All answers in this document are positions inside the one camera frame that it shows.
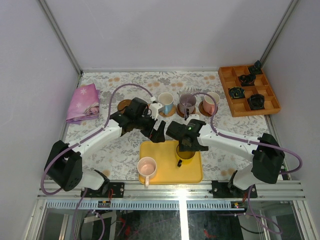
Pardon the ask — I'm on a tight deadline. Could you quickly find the dark wooden coaster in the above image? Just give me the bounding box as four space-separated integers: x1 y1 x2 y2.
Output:
117 99 132 113

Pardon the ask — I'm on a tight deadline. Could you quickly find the brown wooden coaster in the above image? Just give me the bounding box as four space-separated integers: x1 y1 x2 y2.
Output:
198 100 215 117
176 104 196 118

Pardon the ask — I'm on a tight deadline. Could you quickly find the yellow glass cup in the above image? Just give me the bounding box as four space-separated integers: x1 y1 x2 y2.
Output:
175 145 196 168

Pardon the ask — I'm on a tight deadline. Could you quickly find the woven rattan coaster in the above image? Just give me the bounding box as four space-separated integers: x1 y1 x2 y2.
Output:
159 106 176 118

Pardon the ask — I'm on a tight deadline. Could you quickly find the purple mug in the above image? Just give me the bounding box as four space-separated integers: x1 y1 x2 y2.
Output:
178 93 197 115

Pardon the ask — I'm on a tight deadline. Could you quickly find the blue handled white mug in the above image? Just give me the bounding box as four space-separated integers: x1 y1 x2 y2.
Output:
158 92 174 114

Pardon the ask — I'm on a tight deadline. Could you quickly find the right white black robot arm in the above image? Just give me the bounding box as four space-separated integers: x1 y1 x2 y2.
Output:
166 119 285 198

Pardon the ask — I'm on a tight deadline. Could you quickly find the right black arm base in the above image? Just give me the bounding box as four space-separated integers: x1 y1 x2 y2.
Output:
209 173 249 199

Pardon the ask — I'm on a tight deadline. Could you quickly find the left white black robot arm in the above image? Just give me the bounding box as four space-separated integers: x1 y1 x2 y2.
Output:
44 97 166 198

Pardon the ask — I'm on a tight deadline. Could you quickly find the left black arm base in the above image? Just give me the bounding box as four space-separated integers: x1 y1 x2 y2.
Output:
79 170 125 200

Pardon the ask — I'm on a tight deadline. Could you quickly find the yellow plastic tray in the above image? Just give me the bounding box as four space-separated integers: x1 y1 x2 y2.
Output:
139 140 203 185

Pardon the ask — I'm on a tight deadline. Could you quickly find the pink purple folded cloth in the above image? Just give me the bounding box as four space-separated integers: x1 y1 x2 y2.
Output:
66 83 100 124

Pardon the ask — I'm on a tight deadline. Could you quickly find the black green wrapped item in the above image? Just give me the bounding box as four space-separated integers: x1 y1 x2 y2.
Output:
228 86 245 100

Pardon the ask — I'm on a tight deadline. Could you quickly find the orange compartment tray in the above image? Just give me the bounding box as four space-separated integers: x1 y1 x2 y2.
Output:
218 65 281 117

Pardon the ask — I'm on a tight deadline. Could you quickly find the black wrapped item bottom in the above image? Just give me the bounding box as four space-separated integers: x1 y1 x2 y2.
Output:
247 94 265 111

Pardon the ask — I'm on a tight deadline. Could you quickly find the black wrapped item top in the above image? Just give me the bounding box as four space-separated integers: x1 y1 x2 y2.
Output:
248 60 262 75

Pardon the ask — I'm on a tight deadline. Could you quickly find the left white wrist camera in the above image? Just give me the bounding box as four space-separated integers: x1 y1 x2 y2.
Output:
148 96 165 120

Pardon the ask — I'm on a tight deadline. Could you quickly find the aluminium front rail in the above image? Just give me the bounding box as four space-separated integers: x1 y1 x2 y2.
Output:
37 179 307 201

